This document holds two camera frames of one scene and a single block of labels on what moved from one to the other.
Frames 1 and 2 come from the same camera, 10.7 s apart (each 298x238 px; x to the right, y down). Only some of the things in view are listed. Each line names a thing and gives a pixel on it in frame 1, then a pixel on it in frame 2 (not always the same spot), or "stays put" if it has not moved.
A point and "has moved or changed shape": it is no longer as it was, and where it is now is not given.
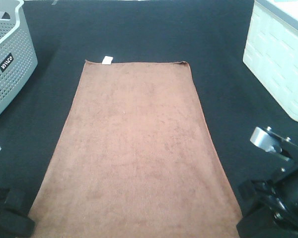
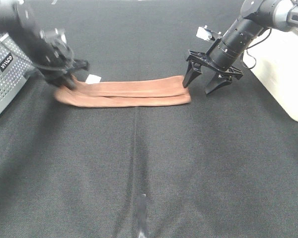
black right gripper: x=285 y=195 -> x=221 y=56
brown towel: x=135 y=160 has moved or changed shape
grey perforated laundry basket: x=13 y=61 stays put
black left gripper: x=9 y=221 -> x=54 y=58
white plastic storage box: x=276 y=50 stays put
